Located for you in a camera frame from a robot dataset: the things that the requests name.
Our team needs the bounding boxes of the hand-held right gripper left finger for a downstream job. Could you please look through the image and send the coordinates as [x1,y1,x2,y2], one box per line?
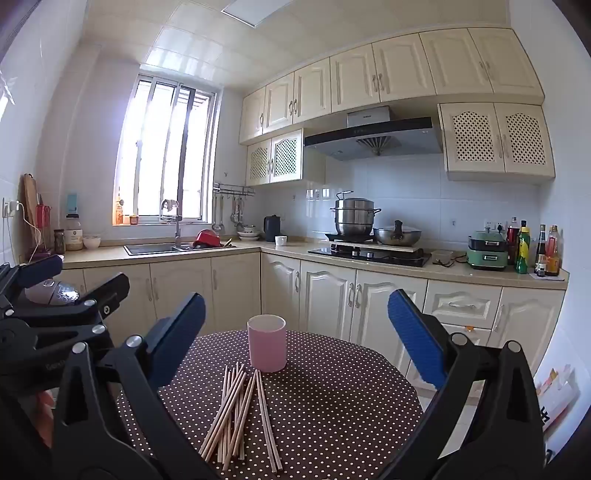
[53,292,222,480]

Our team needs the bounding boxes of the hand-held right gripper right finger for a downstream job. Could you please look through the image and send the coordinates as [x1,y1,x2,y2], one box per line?
[379,288,546,480]

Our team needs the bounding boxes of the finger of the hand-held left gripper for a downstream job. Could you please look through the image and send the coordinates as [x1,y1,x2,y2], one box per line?
[0,254,64,319]
[0,272,131,393]

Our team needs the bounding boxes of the pile of wooden chopsticks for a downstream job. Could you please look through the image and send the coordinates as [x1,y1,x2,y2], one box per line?
[199,361,283,474]

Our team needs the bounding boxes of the pink cup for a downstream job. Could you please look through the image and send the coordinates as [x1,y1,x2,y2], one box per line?
[247,314,287,373]

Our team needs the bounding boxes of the person's left hand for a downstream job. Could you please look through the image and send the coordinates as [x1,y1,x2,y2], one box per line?
[33,388,60,446]

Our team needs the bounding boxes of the silver rice cooker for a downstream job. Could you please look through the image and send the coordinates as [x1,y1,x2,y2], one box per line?
[24,278,80,308]

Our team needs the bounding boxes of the cream base cabinet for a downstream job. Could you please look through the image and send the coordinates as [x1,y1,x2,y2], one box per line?
[62,247,262,356]
[260,242,570,398]

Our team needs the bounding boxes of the large labelled jar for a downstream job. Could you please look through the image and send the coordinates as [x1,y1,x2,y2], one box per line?
[64,213,85,251]

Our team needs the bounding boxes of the steel kitchen sink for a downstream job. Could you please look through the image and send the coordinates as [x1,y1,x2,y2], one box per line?
[123,243,236,256]

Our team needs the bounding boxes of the wooden cutting board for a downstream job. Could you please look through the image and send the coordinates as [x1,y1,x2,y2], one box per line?
[23,173,40,236]

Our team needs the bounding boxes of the black gas hob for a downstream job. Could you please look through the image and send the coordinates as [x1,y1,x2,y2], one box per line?
[307,247,432,268]

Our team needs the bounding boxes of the red bowl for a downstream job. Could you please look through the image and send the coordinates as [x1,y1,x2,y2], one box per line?
[193,229,221,250]

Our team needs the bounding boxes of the steel faucet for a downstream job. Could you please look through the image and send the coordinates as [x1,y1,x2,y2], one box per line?
[160,199,183,247]

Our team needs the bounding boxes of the steel wok with lid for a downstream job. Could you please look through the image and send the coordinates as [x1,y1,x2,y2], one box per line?
[373,220,423,246]

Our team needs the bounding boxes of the green multi cooker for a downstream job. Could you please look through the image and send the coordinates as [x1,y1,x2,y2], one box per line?
[466,229,509,271]

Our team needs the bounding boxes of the brown polka dot tablecloth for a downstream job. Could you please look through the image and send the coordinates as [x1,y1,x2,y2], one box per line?
[115,329,424,480]

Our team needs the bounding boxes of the black induction cooker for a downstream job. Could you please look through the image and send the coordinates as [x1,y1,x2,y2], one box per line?
[324,232,377,244]

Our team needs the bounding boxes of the hanging metal spoon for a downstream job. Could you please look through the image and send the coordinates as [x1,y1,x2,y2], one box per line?
[229,196,245,232]

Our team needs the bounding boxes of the steel steamer pot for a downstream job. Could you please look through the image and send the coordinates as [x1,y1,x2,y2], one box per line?
[329,191,382,237]

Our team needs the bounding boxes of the dark red cap bottle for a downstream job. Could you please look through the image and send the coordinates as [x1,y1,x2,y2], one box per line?
[506,217,520,266]

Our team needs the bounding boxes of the green yellow label bottle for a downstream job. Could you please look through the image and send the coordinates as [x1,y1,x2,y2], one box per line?
[516,220,531,275]

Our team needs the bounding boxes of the dark sauce bottle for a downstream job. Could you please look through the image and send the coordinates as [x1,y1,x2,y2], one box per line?
[534,224,549,276]

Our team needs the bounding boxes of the barred kitchen window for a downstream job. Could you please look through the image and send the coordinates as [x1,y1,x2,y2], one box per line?
[113,74,218,227]

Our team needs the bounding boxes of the white paper bag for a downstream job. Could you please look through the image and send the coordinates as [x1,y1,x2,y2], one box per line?
[533,364,581,432]

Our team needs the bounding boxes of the red label sauce bottle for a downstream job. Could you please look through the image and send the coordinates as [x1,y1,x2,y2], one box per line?
[546,225,561,278]

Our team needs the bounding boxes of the black range hood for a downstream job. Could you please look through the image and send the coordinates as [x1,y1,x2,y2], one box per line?
[303,106,444,161]

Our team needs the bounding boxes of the cream lattice door cabinet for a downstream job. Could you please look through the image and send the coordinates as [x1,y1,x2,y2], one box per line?
[438,102,556,185]
[246,129,326,186]

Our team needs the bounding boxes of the cream upper cabinet row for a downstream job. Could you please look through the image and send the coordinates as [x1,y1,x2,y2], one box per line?
[239,28,546,145]

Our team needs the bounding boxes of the ceiling light panel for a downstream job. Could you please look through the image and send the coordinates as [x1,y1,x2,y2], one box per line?
[221,0,301,26]

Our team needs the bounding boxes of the metal utensil rail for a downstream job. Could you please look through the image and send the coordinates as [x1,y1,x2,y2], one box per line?
[212,182,256,198]

